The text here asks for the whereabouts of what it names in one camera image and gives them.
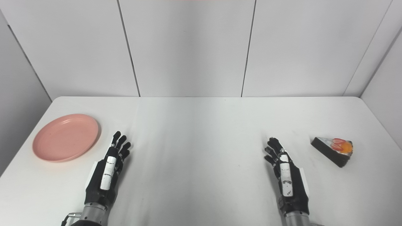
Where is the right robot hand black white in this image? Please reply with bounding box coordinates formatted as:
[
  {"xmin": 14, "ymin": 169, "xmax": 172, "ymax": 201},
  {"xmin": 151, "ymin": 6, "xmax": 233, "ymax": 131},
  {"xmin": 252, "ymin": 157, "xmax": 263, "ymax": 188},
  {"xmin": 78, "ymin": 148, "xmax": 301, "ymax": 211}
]
[{"xmin": 264, "ymin": 137, "xmax": 311, "ymax": 217}]

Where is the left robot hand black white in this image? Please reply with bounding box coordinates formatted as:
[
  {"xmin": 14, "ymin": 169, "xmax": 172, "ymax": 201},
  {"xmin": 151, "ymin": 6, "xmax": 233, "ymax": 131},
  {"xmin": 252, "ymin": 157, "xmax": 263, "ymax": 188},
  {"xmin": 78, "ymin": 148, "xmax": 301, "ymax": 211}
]
[{"xmin": 84, "ymin": 131, "xmax": 131, "ymax": 208}]

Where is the chocolate cake slice with fruit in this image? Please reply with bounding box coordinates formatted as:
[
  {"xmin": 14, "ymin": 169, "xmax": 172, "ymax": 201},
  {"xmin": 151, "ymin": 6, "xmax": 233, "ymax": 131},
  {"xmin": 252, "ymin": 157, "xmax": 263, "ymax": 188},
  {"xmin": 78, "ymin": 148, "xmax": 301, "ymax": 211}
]
[{"xmin": 311, "ymin": 137, "xmax": 354, "ymax": 168}]

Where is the pink round plate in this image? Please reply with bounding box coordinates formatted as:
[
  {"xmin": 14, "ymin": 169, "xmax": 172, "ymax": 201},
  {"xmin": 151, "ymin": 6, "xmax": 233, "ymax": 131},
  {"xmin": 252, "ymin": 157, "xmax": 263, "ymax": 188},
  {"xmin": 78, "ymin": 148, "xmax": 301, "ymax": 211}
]
[{"xmin": 32, "ymin": 114, "xmax": 99, "ymax": 163}]

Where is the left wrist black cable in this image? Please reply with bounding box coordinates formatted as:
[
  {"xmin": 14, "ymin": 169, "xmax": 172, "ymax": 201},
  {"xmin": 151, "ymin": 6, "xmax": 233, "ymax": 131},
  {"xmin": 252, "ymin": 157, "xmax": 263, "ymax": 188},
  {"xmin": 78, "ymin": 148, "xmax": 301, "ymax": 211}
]
[{"xmin": 61, "ymin": 213, "xmax": 82, "ymax": 226}]

